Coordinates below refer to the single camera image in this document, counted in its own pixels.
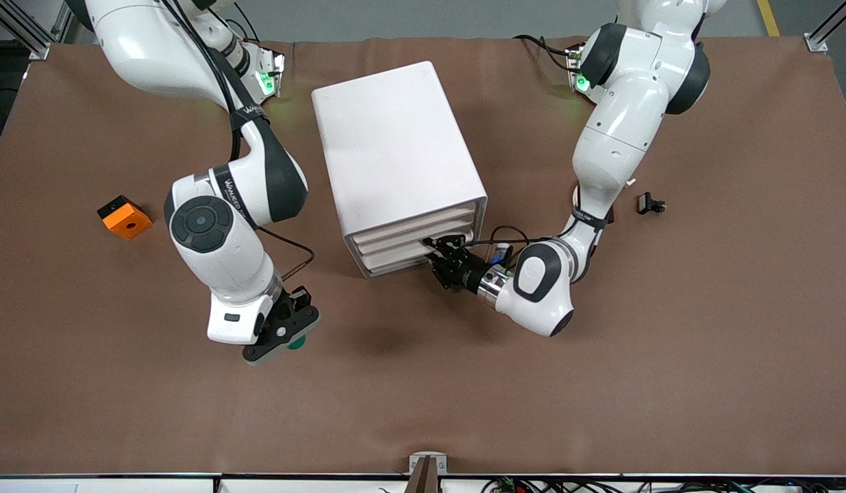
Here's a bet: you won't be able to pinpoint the white drawer cabinet housing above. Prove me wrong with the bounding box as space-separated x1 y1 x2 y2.
311 60 490 279

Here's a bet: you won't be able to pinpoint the orange black button enclosure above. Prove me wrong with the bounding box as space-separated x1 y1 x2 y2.
97 195 153 241

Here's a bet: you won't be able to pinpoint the white table edge rail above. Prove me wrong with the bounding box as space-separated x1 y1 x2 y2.
0 474 846 493

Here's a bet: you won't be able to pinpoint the brown camera post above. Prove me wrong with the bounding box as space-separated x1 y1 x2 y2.
403 457 442 493

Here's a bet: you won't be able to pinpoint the white plastic drawer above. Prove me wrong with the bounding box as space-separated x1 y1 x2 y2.
350 203 479 249
356 217 477 262
362 231 476 273

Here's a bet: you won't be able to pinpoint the grey metal bracket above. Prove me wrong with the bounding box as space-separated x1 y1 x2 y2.
408 452 449 475

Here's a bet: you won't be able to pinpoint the brown table mat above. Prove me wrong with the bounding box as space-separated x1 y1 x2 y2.
0 34 846 478

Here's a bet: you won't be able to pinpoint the black left arm base cables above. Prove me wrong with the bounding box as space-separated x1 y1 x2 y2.
513 33 575 75

